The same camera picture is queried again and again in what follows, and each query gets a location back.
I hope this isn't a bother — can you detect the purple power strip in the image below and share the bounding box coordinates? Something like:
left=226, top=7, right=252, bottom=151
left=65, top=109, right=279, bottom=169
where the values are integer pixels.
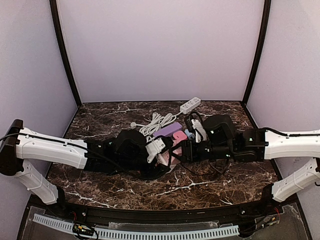
left=152, top=122, right=182, bottom=138

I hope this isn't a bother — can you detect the white power strip cord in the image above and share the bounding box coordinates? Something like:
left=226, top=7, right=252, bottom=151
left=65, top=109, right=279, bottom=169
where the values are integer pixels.
left=130, top=111, right=183, bottom=136

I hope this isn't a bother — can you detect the black frame left post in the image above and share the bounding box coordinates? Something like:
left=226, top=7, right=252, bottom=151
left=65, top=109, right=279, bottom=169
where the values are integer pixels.
left=49, top=0, right=82, bottom=108

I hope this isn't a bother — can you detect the light blue charger plug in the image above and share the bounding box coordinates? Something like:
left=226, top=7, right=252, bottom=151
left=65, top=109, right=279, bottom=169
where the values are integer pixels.
left=184, top=129, right=196, bottom=139

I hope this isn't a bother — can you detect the small circuit board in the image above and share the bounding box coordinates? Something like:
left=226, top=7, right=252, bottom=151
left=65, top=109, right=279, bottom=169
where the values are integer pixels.
left=72, top=223, right=95, bottom=236

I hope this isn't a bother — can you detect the pink charger plug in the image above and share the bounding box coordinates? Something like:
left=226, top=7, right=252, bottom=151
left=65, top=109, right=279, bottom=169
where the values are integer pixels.
left=172, top=130, right=188, bottom=141

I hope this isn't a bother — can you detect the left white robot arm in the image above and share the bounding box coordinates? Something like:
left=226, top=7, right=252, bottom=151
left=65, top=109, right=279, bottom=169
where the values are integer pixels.
left=0, top=119, right=174, bottom=206

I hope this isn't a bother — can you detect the white power strip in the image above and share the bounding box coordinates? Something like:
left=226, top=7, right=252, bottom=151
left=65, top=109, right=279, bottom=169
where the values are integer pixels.
left=179, top=97, right=201, bottom=115

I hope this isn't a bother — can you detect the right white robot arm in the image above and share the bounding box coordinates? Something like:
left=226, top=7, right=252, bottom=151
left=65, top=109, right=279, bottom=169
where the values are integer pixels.
left=180, top=127, right=320, bottom=203

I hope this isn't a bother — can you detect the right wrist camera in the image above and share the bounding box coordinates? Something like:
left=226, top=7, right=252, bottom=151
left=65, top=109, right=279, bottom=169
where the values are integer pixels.
left=184, top=111, right=237, bottom=146

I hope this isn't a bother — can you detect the white slotted cable duct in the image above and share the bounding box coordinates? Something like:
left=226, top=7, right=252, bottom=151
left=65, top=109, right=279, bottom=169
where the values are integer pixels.
left=32, top=213, right=240, bottom=240

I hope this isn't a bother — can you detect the black frame right post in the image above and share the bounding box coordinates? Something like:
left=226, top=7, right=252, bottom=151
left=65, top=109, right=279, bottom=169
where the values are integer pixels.
left=241, top=0, right=272, bottom=106

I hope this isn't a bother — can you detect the pink white cube adapter cluster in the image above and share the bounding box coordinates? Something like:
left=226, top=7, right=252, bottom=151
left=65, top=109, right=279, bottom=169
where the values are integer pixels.
left=156, top=141, right=182, bottom=174

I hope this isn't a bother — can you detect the black frame post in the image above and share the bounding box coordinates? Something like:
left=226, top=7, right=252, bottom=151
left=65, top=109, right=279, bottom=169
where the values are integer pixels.
left=241, top=0, right=272, bottom=106
left=49, top=0, right=82, bottom=108

